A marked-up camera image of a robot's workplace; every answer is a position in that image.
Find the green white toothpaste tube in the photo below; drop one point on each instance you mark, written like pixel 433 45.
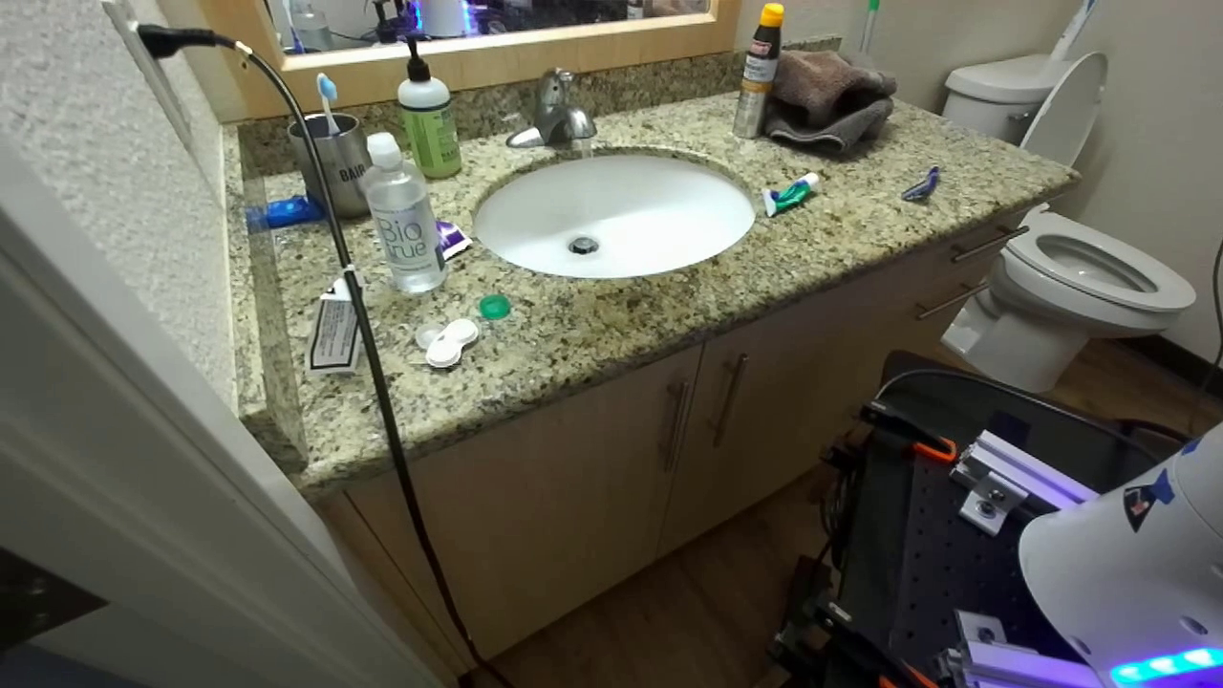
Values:
pixel 788 198

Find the chrome faucet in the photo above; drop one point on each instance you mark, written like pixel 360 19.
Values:
pixel 558 122

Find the white oval sink basin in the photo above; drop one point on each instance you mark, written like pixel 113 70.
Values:
pixel 611 215

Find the white small tube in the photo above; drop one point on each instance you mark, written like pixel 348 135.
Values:
pixel 335 339

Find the green round cap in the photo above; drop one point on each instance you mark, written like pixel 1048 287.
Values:
pixel 493 308

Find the beige vanity cabinet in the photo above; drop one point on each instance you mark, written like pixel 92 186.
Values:
pixel 604 426

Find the white contact lens case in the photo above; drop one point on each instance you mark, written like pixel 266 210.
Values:
pixel 449 342

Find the purple white packet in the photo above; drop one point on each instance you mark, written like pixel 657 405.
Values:
pixel 453 237

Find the clear plastic water bottle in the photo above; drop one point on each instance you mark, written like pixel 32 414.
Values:
pixel 401 215

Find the green soap pump bottle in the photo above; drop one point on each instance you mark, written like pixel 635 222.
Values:
pixel 425 117

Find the brown folded towel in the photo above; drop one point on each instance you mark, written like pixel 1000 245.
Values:
pixel 828 103

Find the metal toothbrush cup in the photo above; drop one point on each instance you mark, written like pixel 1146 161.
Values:
pixel 341 161

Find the blue razor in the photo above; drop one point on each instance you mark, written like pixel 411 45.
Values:
pixel 927 186

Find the blue flat object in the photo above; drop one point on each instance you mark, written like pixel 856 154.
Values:
pixel 285 210

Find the black robot cart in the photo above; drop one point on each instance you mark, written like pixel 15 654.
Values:
pixel 1002 542

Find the wood framed mirror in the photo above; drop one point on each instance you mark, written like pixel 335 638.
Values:
pixel 237 92

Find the blue white toothbrush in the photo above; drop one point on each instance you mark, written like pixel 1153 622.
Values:
pixel 326 92

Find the white toilet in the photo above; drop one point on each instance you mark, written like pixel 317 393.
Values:
pixel 1057 285

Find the white wall outlet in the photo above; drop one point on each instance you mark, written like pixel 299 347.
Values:
pixel 128 28

